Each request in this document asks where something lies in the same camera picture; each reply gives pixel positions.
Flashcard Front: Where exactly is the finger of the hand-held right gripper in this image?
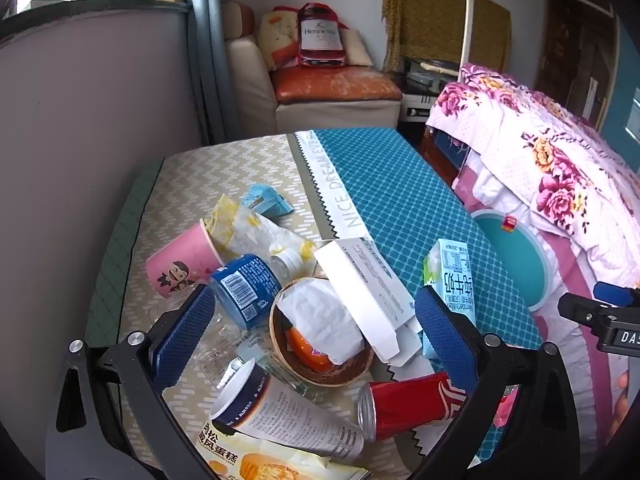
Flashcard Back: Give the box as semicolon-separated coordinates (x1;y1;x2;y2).
594;281;640;307
557;291;621;333

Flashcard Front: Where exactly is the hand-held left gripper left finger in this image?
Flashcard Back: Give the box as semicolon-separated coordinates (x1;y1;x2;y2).
47;282;218;480

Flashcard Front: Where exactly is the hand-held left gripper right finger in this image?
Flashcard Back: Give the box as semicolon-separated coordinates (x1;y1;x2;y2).
414;284;586;480

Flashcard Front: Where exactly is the clear plastic bottle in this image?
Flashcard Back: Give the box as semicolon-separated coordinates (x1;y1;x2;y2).
167;296;271;391

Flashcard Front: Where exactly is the green white milk carton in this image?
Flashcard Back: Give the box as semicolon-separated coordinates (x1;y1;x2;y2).
422;238;478;361

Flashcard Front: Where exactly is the pink paper cup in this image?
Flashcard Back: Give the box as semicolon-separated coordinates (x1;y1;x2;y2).
146;220;226;300

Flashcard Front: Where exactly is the blue label plastic bottle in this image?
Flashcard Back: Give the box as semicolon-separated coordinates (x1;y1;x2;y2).
210;249;305;331

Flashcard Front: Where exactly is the teal round bin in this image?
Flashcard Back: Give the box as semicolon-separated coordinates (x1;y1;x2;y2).
470;208;561;313

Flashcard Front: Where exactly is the red soda can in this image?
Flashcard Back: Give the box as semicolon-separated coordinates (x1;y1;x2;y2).
356;371;468;442

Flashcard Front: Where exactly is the white cardboard box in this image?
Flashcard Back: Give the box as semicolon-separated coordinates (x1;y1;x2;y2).
314;239;423;368

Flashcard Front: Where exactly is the white tissue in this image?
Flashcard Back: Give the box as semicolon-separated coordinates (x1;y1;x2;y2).
277;280;367;365

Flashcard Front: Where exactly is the yellow white food wrapper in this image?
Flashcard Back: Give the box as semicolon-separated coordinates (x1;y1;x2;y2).
202;194;317;266

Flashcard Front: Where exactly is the orange packet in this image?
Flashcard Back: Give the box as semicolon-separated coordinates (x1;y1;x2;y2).
286;327;333;372

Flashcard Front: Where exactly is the wicker bowl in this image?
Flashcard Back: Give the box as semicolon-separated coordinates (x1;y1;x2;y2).
269;276;376;387

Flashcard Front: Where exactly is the white paper tube cup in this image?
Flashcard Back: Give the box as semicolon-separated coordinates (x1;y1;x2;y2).
209;357;366;463

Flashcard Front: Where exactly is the yellow cake package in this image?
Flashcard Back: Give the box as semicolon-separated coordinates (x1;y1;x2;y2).
195;422;371;480

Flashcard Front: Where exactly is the small light blue carton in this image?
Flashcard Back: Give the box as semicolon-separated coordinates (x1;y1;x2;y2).
240;184;295;217

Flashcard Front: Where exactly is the pink white bed sheet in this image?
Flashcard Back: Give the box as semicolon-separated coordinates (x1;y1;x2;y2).
452;150;640;461

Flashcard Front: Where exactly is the pink floral blanket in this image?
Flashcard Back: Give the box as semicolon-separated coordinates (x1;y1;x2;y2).
425;62;640;291

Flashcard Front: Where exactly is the teal wardrobe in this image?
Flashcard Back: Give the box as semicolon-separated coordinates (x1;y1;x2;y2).
597;25;640;161

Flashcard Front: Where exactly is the silver media player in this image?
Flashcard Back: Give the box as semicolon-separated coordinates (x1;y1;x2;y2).
399;92;442;122

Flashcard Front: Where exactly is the grey panel with dark rim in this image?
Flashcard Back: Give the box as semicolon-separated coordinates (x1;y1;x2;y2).
0;0;211;461

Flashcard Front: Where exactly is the dark wooden door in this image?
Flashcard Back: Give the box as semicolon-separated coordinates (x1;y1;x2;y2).
535;0;621;126

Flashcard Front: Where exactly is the black audio device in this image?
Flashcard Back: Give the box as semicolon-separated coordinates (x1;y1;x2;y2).
403;56;460;87

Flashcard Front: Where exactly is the beige sofa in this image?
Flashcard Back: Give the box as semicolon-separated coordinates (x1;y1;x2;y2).
222;0;403;133

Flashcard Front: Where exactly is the orange seat cushion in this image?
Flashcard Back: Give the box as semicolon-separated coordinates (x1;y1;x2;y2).
272;66;403;103

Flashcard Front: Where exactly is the blue grey curtain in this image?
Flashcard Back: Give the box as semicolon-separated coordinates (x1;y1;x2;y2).
179;0;237;146

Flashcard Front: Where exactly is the beige pillow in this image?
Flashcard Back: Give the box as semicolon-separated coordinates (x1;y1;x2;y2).
340;27;374;67

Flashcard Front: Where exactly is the white pole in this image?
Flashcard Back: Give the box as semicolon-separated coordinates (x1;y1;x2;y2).
460;0;476;81

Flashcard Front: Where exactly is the yellow printed pillow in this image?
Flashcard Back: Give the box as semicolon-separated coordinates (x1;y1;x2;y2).
257;7;306;72

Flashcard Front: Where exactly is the red printed bag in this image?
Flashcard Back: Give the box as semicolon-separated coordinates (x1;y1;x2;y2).
298;2;348;68

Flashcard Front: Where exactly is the wooden bed frame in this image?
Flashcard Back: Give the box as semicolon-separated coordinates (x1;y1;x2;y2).
420;124;471;186

